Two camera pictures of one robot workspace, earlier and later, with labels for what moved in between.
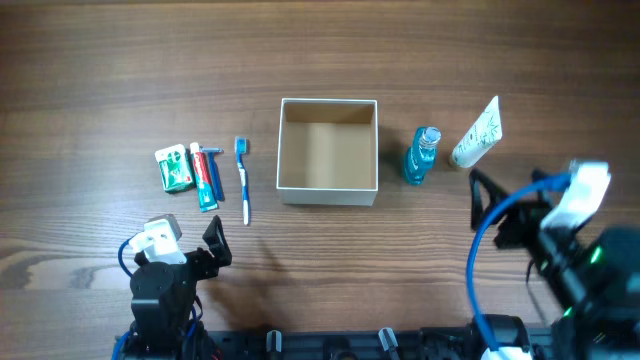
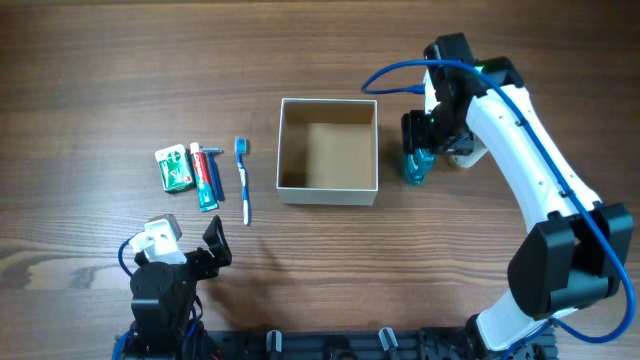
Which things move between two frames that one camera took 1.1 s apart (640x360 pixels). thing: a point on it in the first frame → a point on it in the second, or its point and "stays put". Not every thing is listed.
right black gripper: [514, 223] → [416, 132]
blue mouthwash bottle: [421, 156] stays put
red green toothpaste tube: [206, 192] stays put
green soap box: [176, 168] stays put
